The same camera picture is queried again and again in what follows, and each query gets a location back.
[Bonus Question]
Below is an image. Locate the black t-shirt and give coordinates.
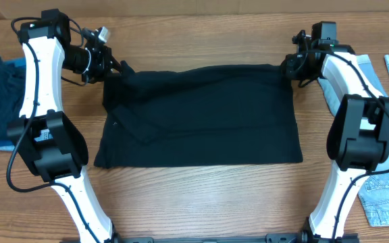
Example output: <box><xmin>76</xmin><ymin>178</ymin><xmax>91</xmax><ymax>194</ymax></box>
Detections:
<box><xmin>94</xmin><ymin>63</ymin><xmax>303</xmax><ymax>169</ymax></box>

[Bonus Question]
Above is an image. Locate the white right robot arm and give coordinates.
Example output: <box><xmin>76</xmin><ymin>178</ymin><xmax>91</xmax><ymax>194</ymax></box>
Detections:
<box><xmin>265</xmin><ymin>22</ymin><xmax>389</xmax><ymax>243</ymax></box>

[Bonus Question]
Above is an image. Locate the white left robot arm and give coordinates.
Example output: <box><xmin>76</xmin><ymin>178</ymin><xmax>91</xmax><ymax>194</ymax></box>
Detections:
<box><xmin>6</xmin><ymin>9</ymin><xmax>122</xmax><ymax>242</ymax></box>

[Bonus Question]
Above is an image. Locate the brown cardboard wall panel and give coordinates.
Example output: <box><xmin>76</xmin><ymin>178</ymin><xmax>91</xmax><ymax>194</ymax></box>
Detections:
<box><xmin>0</xmin><ymin>0</ymin><xmax>389</xmax><ymax>20</ymax></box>

